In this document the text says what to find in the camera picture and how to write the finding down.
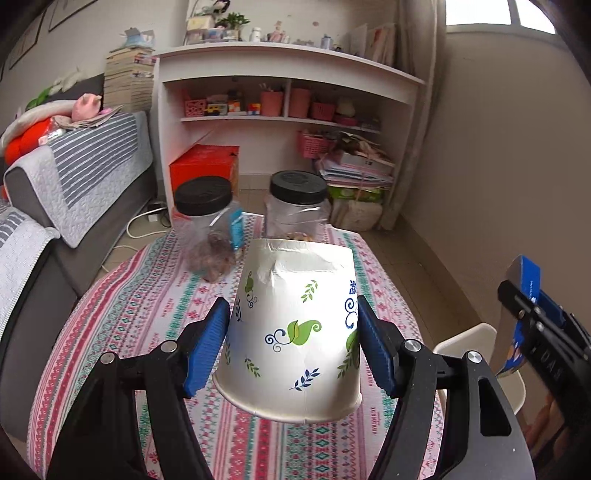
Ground folded newspaper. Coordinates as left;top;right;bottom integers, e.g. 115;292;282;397
53;105;124;134

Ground green tissue package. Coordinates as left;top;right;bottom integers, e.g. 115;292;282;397
325;185;385;204

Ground pink pig plush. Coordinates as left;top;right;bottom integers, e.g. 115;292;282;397
71;93;105;120

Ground person's right hand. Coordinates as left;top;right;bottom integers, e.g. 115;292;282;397
526;383;573;455

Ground grey sofa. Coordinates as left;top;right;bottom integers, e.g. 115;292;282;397
0;74;158;444

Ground white bookshelf unit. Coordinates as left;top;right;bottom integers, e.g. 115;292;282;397
151;0;428;232

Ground white power cable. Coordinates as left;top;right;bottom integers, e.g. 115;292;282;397
127;203;162;240

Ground pile of papers and folders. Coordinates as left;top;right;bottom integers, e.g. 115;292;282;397
316;134;397;188

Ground clear jar with green label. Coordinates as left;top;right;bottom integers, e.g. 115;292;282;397
264;171;332;243

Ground leaning picture books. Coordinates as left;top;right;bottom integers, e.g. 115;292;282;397
346;22;398;68

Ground pink pen pot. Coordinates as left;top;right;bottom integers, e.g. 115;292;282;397
259;89;284;117
288;88;312;118

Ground red cardboard box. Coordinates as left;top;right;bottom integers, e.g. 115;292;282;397
169;144;241;197

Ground clear jar with blue label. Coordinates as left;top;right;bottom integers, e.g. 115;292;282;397
172;176;245;283

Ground white leaf-print paper cup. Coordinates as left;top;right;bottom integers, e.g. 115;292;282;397
212;239;363;424

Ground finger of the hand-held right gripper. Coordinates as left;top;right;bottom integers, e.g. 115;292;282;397
538;290;591;342
498;281;573;352

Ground green and white plush toy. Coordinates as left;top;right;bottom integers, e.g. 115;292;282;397
25;67;93;112

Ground patterned pink green tablecloth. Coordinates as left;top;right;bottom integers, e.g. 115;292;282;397
25;212;444;480

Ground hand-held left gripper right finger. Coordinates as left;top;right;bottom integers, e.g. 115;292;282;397
357;295;536;480

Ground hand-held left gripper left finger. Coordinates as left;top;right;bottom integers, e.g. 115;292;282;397
46;296;230;480

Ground framed wall picture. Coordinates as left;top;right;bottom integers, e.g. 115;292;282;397
7;9;47;70
48;0;98;32

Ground blue biscuit packet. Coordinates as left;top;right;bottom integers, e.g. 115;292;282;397
492;255;542;378

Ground white cloth bag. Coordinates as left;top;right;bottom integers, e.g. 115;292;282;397
330;199;384;232

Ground beige curtain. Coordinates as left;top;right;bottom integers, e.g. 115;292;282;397
381;0;446;232

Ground tall stack of books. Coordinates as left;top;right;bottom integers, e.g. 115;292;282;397
104;46;157;114

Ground cream plastic bin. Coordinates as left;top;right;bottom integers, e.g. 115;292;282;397
431;323;527;416

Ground orange red cushion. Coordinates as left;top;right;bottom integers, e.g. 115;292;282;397
4;117;61;164

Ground small potted green plant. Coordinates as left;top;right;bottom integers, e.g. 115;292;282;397
217;13;250;41

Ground window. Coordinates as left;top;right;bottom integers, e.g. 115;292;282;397
445;0;557;33

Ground blue tissue box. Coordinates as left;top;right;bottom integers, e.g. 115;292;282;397
121;28;155;51

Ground grey striped quilted sofa cover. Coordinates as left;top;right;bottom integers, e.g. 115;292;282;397
4;111;154;249
0;200;62;337

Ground pink plastic basket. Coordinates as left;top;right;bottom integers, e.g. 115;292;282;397
298;131;335;160

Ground white pillow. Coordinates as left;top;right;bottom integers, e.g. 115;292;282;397
0;104;77;148

